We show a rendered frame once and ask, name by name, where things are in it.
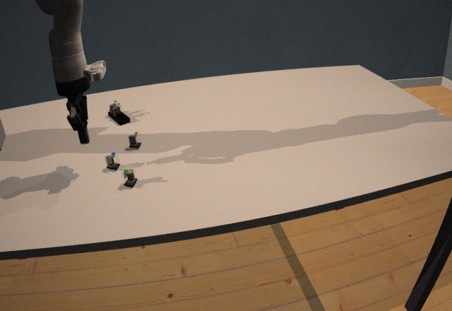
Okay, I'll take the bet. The black rack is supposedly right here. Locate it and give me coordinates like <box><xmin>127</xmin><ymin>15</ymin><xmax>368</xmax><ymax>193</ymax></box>
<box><xmin>108</xmin><ymin>112</ymin><xmax>130</xmax><ymax>126</ymax></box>

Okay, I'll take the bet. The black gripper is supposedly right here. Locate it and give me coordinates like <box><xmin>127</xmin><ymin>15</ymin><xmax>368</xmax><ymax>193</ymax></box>
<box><xmin>55</xmin><ymin>77</ymin><xmax>90</xmax><ymax>144</ymax></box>

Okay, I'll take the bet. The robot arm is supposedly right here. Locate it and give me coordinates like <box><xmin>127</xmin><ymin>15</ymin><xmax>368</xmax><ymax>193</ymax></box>
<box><xmin>35</xmin><ymin>0</ymin><xmax>106</xmax><ymax>83</ymax></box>

